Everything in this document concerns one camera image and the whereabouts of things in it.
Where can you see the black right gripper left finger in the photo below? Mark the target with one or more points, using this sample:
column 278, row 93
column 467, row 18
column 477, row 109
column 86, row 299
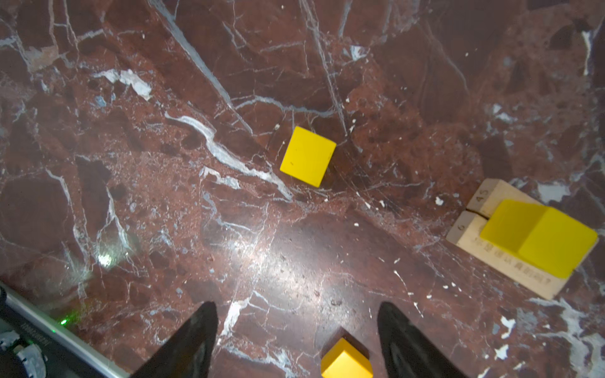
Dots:
column 188, row 352

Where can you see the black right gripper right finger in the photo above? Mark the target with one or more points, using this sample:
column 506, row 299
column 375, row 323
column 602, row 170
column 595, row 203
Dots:
column 407, row 352

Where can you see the natural wood long block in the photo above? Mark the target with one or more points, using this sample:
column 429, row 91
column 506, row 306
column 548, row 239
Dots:
column 465, row 234

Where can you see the orange yellow small cube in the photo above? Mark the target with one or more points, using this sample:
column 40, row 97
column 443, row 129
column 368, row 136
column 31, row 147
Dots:
column 343, row 360

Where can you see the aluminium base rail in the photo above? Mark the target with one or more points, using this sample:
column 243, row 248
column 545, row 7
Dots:
column 35, row 345

